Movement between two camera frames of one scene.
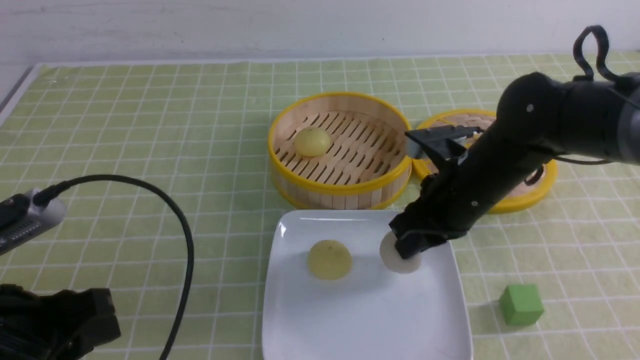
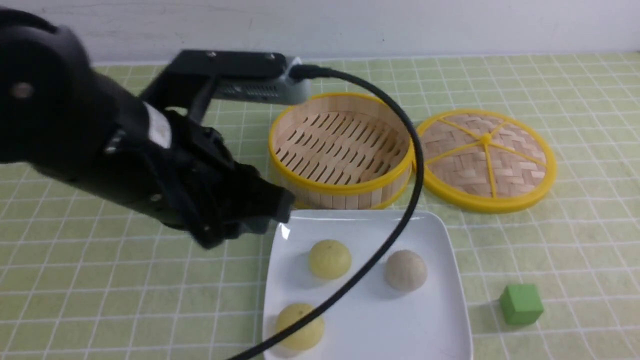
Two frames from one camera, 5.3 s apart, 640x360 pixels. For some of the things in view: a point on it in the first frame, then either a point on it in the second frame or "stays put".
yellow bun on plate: x=329 y=259 stays put
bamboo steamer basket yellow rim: x=367 y=165 stays put
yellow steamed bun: x=312 y=141 to x=304 y=336
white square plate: x=372 y=312 stays put
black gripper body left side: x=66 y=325 to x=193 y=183
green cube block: x=521 y=304 stays put
